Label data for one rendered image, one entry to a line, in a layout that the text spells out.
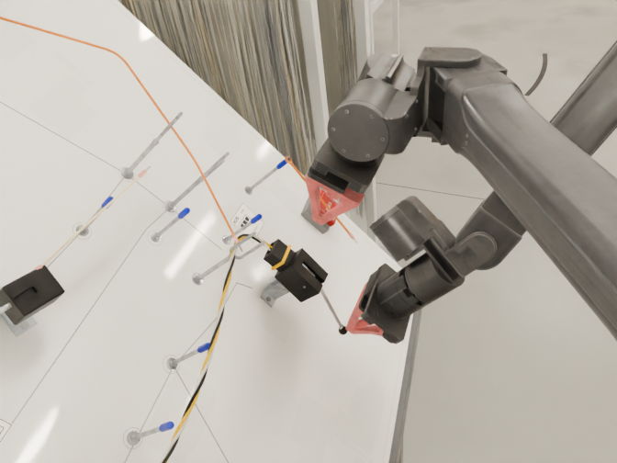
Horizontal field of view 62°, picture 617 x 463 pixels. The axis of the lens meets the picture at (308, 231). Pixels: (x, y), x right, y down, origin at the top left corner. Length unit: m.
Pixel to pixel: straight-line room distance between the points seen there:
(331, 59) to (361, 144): 1.11
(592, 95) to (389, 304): 0.33
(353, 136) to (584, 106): 0.25
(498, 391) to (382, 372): 1.11
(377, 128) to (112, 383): 0.40
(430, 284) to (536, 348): 1.50
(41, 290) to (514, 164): 0.43
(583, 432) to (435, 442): 0.47
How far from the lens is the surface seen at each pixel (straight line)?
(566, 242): 0.35
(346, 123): 0.47
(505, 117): 0.44
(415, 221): 0.64
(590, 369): 2.13
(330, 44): 1.55
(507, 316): 2.20
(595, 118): 0.61
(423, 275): 0.65
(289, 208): 0.89
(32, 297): 0.55
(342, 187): 0.57
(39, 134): 0.72
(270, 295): 0.78
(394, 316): 0.70
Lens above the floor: 1.67
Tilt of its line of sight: 41 degrees down
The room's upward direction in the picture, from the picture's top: 9 degrees counter-clockwise
